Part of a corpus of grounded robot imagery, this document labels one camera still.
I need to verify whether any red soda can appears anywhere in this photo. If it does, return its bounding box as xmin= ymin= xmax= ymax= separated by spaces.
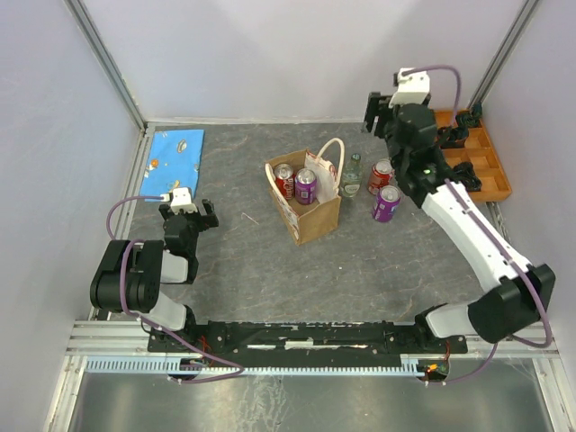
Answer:
xmin=274 ymin=163 xmax=294 ymax=201

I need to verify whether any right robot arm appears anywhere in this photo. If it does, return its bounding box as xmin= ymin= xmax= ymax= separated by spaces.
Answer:
xmin=364 ymin=92 xmax=555 ymax=352

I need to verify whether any aluminium frame rail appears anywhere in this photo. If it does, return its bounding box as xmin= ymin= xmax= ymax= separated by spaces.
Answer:
xmin=65 ymin=321 xmax=560 ymax=360

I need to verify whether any corner aluminium post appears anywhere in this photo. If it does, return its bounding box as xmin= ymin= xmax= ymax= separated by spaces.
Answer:
xmin=467 ymin=0 xmax=541 ymax=108
xmin=64 ymin=0 xmax=147 ymax=130

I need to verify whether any orange compartment tray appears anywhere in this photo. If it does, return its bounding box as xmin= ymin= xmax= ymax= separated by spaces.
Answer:
xmin=444 ymin=121 xmax=512 ymax=203

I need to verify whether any silver soda can front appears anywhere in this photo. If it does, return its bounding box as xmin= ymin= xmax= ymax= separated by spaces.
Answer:
xmin=367 ymin=158 xmax=394 ymax=195

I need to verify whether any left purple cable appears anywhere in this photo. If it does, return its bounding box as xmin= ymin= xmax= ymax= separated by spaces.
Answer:
xmin=105 ymin=194 xmax=247 ymax=385

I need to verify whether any blue patterned cloth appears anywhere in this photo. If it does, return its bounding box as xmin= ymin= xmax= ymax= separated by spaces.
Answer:
xmin=139 ymin=129 xmax=204 ymax=196

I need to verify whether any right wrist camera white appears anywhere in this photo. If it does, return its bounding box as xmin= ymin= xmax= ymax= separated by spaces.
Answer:
xmin=389 ymin=68 xmax=430 ymax=108

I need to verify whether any brown paper bag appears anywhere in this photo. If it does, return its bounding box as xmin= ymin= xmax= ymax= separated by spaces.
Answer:
xmin=265 ymin=138 xmax=346 ymax=245

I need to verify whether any purple soda can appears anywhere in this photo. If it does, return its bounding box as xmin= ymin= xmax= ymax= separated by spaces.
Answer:
xmin=372 ymin=185 xmax=401 ymax=222
xmin=294 ymin=168 xmax=318 ymax=205

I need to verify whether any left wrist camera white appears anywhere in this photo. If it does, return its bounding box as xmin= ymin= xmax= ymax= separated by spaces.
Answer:
xmin=161 ymin=187 xmax=198 ymax=214

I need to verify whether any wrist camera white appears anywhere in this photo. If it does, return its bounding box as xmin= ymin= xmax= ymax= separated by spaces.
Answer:
xmin=389 ymin=68 xmax=430 ymax=108
xmin=161 ymin=187 xmax=198 ymax=214

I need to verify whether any rolled black sock lower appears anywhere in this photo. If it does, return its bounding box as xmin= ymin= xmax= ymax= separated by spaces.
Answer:
xmin=453 ymin=161 xmax=482 ymax=192

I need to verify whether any rolled sock corner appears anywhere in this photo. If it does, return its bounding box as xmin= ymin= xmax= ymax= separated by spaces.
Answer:
xmin=455 ymin=102 xmax=483 ymax=129

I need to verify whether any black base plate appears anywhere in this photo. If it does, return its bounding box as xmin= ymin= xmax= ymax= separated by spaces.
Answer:
xmin=148 ymin=321 xmax=468 ymax=372

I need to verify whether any right corner aluminium post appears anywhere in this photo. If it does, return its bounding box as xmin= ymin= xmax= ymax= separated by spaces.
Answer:
xmin=467 ymin=0 xmax=541 ymax=108

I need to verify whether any rolled black sock upper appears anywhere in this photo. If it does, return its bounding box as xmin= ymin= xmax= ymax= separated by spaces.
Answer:
xmin=436 ymin=126 xmax=469 ymax=149

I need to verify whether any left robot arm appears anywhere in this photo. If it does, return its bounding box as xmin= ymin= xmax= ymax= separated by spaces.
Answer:
xmin=90 ymin=199 xmax=219 ymax=351

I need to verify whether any rolled black sock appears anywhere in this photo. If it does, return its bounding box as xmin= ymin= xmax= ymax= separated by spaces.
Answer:
xmin=436 ymin=126 xmax=469 ymax=149
xmin=453 ymin=161 xmax=482 ymax=192

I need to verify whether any left corner aluminium post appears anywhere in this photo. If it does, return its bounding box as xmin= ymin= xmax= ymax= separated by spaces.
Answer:
xmin=64 ymin=0 xmax=147 ymax=130

